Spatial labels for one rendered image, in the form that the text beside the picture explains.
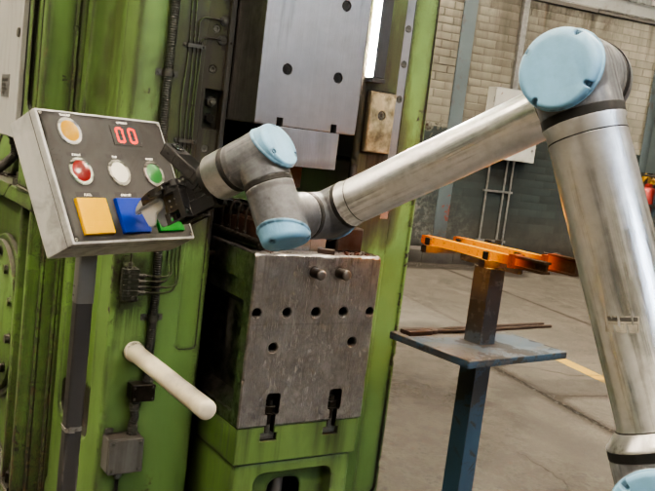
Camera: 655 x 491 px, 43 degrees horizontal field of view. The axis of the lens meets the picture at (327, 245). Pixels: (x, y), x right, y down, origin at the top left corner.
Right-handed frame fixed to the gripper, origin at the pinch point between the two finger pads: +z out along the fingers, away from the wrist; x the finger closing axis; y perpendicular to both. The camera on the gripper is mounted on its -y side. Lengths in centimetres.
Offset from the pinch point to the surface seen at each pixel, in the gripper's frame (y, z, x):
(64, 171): -8.5, 2.7, -14.0
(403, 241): 12, -2, 104
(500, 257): 30, -39, 76
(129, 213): 0.5, 2.0, -1.4
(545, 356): 57, -33, 99
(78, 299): 11.8, 22.8, -1.5
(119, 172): -8.6, 2.3, -0.4
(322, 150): -11, -11, 59
